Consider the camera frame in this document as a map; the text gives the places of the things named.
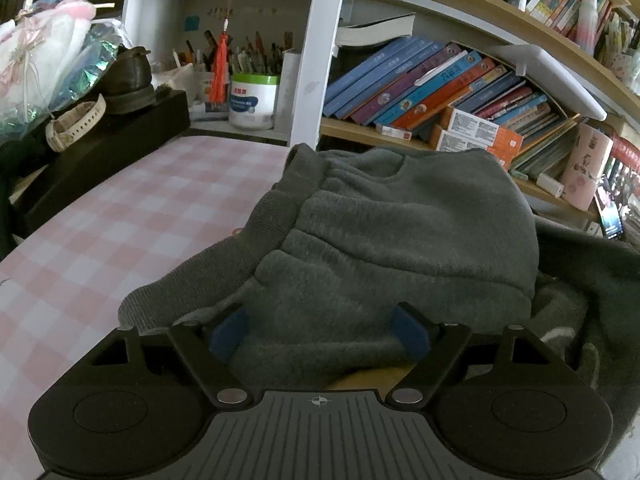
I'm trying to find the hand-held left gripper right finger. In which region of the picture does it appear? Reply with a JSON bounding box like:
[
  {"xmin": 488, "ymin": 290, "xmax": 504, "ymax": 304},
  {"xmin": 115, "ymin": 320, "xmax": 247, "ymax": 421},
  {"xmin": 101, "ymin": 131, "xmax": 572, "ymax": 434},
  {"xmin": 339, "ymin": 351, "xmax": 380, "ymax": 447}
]
[{"xmin": 386, "ymin": 302, "xmax": 551, "ymax": 406}]

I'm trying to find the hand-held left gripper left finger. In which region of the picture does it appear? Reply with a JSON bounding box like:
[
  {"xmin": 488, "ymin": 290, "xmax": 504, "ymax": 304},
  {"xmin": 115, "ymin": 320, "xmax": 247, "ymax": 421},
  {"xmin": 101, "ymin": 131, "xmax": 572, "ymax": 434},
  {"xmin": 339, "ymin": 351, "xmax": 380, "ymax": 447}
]
[{"xmin": 92, "ymin": 307, "xmax": 251, "ymax": 407}]

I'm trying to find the grey sweatshirt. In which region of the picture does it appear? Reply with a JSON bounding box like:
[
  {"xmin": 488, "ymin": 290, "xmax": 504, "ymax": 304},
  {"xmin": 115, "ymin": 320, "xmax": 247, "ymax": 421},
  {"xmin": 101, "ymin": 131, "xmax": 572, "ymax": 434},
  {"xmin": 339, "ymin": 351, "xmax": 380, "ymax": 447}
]
[{"xmin": 117, "ymin": 142, "xmax": 541, "ymax": 391}]

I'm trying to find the pink checked tablecloth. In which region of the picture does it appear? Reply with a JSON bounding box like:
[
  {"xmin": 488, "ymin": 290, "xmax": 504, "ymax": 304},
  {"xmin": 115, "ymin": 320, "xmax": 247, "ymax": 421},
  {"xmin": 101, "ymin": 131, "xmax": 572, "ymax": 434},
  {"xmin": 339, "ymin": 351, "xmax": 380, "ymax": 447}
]
[{"xmin": 0, "ymin": 135, "xmax": 296, "ymax": 480}]

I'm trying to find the dark green garment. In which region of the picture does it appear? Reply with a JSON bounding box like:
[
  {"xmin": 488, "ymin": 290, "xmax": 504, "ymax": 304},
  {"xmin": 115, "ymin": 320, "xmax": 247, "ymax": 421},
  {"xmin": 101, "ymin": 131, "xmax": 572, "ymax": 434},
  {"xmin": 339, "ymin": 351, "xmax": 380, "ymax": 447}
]
[{"xmin": 530, "ymin": 215, "xmax": 640, "ymax": 461}]

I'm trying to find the orange and white box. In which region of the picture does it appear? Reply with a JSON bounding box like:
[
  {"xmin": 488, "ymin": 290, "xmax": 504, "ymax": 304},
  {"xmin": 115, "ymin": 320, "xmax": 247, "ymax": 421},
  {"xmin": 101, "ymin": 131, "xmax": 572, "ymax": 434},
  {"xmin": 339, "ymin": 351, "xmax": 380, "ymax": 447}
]
[
  {"xmin": 430, "ymin": 125, "xmax": 516, "ymax": 170},
  {"xmin": 440, "ymin": 105, "xmax": 524, "ymax": 155}
]

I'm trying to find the red and white small box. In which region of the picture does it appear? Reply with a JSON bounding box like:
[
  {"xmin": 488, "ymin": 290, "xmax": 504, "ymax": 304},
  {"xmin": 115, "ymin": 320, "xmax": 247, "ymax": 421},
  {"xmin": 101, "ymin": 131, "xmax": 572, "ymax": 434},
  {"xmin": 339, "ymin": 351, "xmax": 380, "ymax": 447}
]
[{"xmin": 375, "ymin": 124, "xmax": 414, "ymax": 142}]

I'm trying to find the black box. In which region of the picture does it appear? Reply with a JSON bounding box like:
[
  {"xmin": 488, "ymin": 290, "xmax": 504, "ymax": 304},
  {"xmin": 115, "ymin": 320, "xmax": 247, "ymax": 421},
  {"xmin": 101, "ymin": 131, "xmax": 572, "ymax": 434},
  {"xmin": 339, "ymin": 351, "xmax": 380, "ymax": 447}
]
[{"xmin": 0, "ymin": 89, "xmax": 192, "ymax": 238}]

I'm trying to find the white jar with green lid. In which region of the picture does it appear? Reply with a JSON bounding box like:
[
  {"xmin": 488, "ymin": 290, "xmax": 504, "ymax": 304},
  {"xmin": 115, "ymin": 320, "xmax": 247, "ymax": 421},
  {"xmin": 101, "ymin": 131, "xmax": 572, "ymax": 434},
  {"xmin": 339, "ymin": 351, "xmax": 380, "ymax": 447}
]
[{"xmin": 229, "ymin": 74, "xmax": 280, "ymax": 131}]

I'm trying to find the smartphone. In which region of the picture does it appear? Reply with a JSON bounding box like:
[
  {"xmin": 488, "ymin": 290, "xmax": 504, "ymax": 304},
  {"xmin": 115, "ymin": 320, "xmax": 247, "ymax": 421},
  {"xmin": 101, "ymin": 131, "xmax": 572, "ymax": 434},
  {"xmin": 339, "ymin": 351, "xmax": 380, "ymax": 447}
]
[{"xmin": 594, "ymin": 180, "xmax": 627, "ymax": 241}]

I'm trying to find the pink printed cup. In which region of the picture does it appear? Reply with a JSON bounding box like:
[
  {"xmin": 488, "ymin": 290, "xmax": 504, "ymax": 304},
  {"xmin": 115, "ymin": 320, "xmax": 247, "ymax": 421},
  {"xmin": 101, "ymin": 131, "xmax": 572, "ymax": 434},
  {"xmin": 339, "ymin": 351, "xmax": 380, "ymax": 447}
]
[{"xmin": 560, "ymin": 124, "xmax": 615, "ymax": 212}]

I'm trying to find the row of leaning books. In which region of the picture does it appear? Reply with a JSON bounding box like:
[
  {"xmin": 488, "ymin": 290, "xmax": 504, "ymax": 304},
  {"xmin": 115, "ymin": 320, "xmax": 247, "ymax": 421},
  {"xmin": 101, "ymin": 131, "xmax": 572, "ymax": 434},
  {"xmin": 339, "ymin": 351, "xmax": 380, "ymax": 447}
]
[{"xmin": 322, "ymin": 35, "xmax": 581, "ymax": 178}]

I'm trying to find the red tassel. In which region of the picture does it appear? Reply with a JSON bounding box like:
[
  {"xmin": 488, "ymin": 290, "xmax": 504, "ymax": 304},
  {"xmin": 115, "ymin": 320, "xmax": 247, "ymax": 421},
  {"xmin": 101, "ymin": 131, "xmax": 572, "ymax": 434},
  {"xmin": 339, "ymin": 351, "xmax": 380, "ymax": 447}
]
[{"xmin": 209, "ymin": 0, "xmax": 236, "ymax": 105}]

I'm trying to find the dark brown shoe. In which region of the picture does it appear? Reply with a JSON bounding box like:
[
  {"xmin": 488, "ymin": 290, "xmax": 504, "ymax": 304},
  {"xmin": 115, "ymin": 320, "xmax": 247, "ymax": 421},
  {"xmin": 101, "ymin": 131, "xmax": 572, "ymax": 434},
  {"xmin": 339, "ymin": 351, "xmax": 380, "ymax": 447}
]
[{"xmin": 92, "ymin": 46, "xmax": 157, "ymax": 113}]

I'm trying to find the bunch of pens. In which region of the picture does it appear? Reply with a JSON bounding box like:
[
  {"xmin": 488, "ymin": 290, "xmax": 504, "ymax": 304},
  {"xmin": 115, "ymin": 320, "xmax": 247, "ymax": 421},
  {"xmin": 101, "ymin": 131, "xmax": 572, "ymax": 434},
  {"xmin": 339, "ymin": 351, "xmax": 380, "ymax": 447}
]
[{"xmin": 172, "ymin": 29, "xmax": 297, "ymax": 77}]

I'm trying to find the white board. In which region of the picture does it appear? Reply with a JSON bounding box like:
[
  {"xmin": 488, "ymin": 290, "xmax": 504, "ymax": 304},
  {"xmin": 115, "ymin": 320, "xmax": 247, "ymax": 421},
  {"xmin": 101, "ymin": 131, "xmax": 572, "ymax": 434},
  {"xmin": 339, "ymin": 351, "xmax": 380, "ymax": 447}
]
[{"xmin": 486, "ymin": 41, "xmax": 609, "ymax": 122}]

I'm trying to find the iridescent wrapping foil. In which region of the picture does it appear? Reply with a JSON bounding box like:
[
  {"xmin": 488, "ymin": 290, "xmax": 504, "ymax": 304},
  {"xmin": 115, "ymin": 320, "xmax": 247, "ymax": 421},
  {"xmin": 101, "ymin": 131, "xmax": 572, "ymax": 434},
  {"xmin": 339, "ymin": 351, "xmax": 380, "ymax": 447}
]
[{"xmin": 0, "ymin": 19, "xmax": 133, "ymax": 146}]

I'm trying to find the thick white book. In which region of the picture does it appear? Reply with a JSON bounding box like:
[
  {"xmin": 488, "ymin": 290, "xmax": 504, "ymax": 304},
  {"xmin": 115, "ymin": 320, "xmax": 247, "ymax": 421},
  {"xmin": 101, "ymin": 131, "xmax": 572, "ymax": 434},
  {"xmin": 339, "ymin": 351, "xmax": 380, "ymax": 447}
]
[{"xmin": 334, "ymin": 13, "xmax": 417, "ymax": 51}]

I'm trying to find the pink and white plush bag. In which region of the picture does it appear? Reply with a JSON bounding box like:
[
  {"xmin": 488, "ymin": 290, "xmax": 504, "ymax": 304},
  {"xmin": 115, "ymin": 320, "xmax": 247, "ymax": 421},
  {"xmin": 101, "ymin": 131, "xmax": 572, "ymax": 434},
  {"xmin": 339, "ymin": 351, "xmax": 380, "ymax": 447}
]
[{"xmin": 0, "ymin": 0, "xmax": 98, "ymax": 126}]

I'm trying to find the white plastic bottle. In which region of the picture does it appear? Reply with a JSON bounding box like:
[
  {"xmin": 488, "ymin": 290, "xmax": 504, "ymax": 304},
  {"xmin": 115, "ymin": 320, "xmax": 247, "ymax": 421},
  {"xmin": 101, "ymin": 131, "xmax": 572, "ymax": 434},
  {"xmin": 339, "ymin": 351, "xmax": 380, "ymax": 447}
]
[{"xmin": 575, "ymin": 0, "xmax": 599, "ymax": 56}]

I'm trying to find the wooden bookshelf with white frame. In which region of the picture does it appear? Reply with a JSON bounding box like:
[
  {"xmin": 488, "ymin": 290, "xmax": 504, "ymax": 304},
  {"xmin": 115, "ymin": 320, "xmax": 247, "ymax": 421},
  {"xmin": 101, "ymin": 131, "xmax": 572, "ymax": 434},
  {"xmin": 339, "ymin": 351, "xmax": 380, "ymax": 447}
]
[{"xmin": 80, "ymin": 0, "xmax": 640, "ymax": 236}]

